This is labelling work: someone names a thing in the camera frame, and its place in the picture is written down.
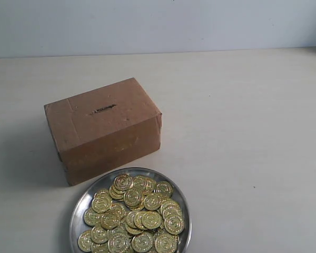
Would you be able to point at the gold coin centre right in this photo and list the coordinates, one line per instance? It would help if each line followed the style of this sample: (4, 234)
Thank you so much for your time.
(152, 201)

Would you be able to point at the gold coin left middle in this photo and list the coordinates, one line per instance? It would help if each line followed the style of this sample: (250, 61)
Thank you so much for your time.
(110, 220)

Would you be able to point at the gold coin bottom centre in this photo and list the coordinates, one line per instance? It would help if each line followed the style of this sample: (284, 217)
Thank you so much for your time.
(118, 243)

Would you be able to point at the gold coin left upper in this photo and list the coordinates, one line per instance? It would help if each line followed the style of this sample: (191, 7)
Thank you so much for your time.
(101, 204)

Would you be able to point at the gold coin top right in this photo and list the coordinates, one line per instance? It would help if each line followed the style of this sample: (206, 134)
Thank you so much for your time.
(164, 189)

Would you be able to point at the gold coin centre upper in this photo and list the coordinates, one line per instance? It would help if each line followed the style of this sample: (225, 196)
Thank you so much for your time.
(133, 197)

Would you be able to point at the round steel plate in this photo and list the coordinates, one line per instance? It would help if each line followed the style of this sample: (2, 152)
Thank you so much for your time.
(77, 224)

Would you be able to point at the gold coin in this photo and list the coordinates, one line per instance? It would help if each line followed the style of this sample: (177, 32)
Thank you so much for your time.
(142, 242)
(139, 183)
(118, 243)
(164, 189)
(123, 182)
(99, 235)
(110, 220)
(174, 224)
(101, 204)
(84, 241)
(91, 218)
(151, 219)
(133, 197)
(152, 201)
(165, 243)

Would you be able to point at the gold coin top left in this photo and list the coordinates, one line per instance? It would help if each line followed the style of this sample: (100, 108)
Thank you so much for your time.
(123, 182)

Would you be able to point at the gold coin top middle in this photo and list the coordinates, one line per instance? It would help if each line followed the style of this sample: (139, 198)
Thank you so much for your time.
(139, 183)

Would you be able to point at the gold coin far left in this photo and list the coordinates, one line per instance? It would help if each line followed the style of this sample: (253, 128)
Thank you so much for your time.
(91, 218)

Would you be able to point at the gold coin bottom middle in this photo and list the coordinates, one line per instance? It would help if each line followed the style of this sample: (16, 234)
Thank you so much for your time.
(142, 242)

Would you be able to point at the gold coin bottom right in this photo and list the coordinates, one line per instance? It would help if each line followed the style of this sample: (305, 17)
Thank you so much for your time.
(165, 243)

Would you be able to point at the gold coin lower left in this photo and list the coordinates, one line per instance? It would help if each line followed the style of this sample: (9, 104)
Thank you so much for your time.
(99, 235)

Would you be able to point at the brown cardboard slotted box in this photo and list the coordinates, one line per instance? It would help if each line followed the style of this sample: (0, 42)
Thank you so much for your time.
(102, 129)

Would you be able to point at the gold coin bottom left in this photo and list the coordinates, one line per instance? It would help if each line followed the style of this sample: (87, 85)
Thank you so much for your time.
(84, 241)

